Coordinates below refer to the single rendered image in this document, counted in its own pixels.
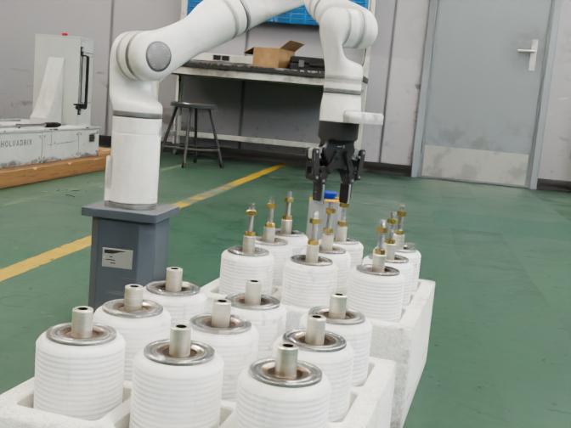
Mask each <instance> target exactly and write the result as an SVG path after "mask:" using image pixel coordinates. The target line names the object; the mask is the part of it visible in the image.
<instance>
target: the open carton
mask: <svg viewBox="0 0 571 428"><path fill-rule="evenodd" d="M303 45H305V44H304V43H300V42H295V41H292V40H290V41H288V42H287V43H286V44H284V45H283V46H282V47H280V48H262V47H252V48H250V49H248V50H246V51H245V52H243V53H244V54H252V55H253V61H252V66H262V67H273V68H284V69H289V64H290V63H291V62H290V57H291V56H295V52H296V51H297V50H298V49H299V48H301V47H302V46H303Z"/></svg>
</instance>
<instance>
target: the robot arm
mask: <svg viewBox="0 0 571 428"><path fill-rule="evenodd" d="M303 5H305V7H306V9H307V11H308V13H309V14H310V15H311V17H312V18H313V19H314V20H315V21H316V22H317V23H318V24H319V34H320V40H321V44H322V49H323V55H324V61H325V82H324V91H323V97H322V100H321V105H320V113H319V130H318V137H319V138H320V143H319V147H318V148H312V147H307V148H306V170H305V177H306V179H309V180H311V181H313V183H314V188H313V201H314V203H315V204H319V205H323V204H324V199H325V184H324V183H325V181H326V179H327V178H328V175H329V174H331V173H332V171H333V169H337V171H338V172H339V173H340V176H341V180H342V183H341V186H340V194H339V202H341V203H344V204H348V203H349V201H350V198H351V192H352V184H353V183H354V182H355V181H357V180H360V179H361V176H362V171H363V165H364V161H365V150H364V149H355V148H354V141H357V140H358V136H359V124H360V123H362V124H374V125H383V117H384V116H383V115H382V114H377V113H367V112H360V111H361V96H360V95H361V90H362V81H363V67H362V66H361V65H360V64H358V63H355V62H353V61H351V60H349V59H347V58H346V57H345V55H344V53H343V51H342V48H354V49H364V48H368V47H369V46H370V45H371V44H372V43H373V42H374V41H375V40H376V37H377V32H378V26H377V22H376V18H375V17H374V15H373V14H372V13H371V12H370V11H369V10H368V9H366V8H364V7H362V6H359V5H358V4H356V3H353V2H350V1H348V0H204V1H202V2H201V3H199V4H198V5H197V6H196V7H195V8H194V9H193V10H192V12H191V13H190V14H189V15H188V16H187V17H186V18H184V19H183V20H180V21H179V22H177V23H174V24H172V25H168V26H166V27H163V28H160V29H157V30H153V31H126V32H123V33H122V34H121V35H119V36H118V37H117V38H116V40H115V41H114V42H113V45H112V48H111V51H110V101H111V103H112V106H113V118H112V135H111V151H110V155H108V156H107V157H106V169H105V202H104V206H111V207H114V208H119V209H125V210H153V209H155V208H156V204H157V191H158V178H159V165H160V151H161V124H162V106H161V104H160V103H159V102H158V101H157V100H156V99H155V97H154V95H153V93H152V82H153V81H158V80H160V79H162V78H164V77H165V76H168V75H169V74H171V73H172V72H173V71H175V70H176V69H177V68H178V67H180V66H181V65H183V64H185V63H186V62H188V61H189V60H190V59H193V58H194V57H195V56H196V55H198V54H201V53H204V52H206V51H207V50H210V49H212V48H215V47H216V46H218V45H220V44H222V43H224V42H227V41H229V40H231V39H233V38H235V37H237V36H239V35H241V34H242V33H244V32H246V31H248V30H250V29H251V28H252V27H254V26H256V25H259V24H261V23H263V22H264V21H266V20H269V19H271V18H273V17H275V16H277V15H279V14H283V13H285V12H288V11H290V10H293V9H294V8H298V7H301V6H303ZM323 165H324V166H323ZM355 167H357V171H356V174H355V173H354V171H355ZM312 168H313V173H312ZM322 172H323V173H322ZM321 173H322V175H321ZM346 173H347V175H346ZM320 175H321V176H320Z"/></svg>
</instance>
